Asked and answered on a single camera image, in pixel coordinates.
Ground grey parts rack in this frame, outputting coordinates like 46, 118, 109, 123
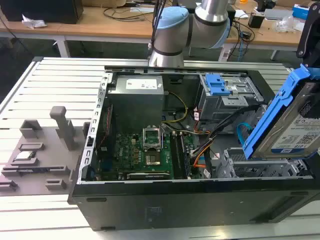
0, 105, 91, 195

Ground square silver chipset heatsink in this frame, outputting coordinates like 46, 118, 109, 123
145, 154, 161, 167

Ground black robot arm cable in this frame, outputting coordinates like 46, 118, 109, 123
147, 0, 166, 60

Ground black bundled disk wire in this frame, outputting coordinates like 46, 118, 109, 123
191, 104, 259, 157

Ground green motherboard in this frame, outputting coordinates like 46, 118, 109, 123
95, 129, 201, 181

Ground crumpled white paper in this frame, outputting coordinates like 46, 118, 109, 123
21, 13, 48, 29

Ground black open PC case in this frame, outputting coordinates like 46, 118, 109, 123
67, 65, 320, 232

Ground wooden desk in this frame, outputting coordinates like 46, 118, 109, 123
0, 4, 307, 61

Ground black RAM slots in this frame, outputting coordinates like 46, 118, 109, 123
173, 133, 193, 179

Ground grey metal drive cage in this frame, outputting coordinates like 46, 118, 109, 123
199, 73, 264, 122

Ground orange and yellow wire bundle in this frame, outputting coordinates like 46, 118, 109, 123
190, 146, 209, 169

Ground yellow black power wire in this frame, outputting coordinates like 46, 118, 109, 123
160, 90, 190, 125

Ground hard disk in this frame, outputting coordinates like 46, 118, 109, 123
241, 63, 320, 161

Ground clear plastic bag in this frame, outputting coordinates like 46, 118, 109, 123
275, 15, 301, 33

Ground grey power supply unit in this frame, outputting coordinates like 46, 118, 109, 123
107, 75, 166, 137

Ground CPU socket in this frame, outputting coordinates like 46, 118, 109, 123
142, 127, 162, 152

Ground blue flat disk wire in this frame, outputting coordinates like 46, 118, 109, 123
236, 123, 252, 146

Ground silver CPU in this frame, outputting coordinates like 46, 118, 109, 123
14, 150, 36, 161

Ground black computer box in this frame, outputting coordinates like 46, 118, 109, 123
1, 0, 85, 25

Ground blue empty disk carrier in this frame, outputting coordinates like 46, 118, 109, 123
204, 73, 233, 96

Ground black expansion slot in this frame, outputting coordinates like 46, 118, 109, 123
126, 170, 171, 181

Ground grey metal disk bay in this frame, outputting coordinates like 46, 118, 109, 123
215, 147, 314, 179

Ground blue cardboard box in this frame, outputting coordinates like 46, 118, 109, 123
291, 3, 311, 20

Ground small black box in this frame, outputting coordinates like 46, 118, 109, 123
247, 13, 266, 29

